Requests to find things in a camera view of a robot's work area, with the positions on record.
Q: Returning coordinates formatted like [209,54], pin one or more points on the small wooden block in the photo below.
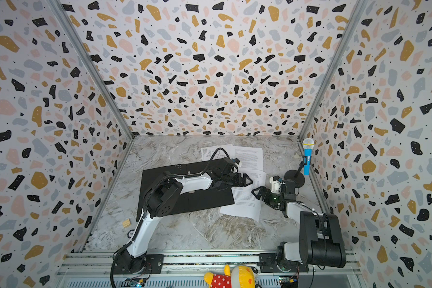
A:
[126,223]

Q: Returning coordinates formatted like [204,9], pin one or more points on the aluminium mounting rail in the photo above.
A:
[183,269]

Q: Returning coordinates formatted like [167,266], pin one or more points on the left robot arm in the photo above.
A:
[138,244]

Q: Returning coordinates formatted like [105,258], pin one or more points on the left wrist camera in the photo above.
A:
[237,162]

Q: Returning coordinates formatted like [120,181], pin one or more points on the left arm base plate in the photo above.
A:
[145,264]

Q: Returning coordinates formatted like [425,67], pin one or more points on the orange black binder folder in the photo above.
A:
[181,188]

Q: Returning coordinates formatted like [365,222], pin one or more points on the black microphone stand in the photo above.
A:
[296,175]

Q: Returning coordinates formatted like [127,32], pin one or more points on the text paper sheet back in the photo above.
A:
[250,158]

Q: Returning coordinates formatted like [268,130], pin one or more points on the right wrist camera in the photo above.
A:
[276,184]

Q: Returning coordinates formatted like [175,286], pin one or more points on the blue toy microphone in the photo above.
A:
[308,145]

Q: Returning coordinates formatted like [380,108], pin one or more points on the text paper sheet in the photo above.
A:
[246,205]
[250,158]

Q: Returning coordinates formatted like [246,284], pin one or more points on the yellow red plush toy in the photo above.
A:
[239,277]

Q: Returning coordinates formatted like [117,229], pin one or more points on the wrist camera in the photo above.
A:
[237,162]
[276,184]

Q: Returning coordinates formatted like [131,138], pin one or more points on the paper sheet with diagram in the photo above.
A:
[225,151]

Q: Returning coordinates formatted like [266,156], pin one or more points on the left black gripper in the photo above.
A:
[242,183]

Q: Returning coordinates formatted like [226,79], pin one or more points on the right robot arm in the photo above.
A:
[320,240]

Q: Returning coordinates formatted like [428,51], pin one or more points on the text paper sheet front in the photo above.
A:
[246,205]

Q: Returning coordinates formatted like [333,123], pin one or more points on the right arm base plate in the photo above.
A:
[268,263]

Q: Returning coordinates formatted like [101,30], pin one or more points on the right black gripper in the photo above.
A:
[265,195]

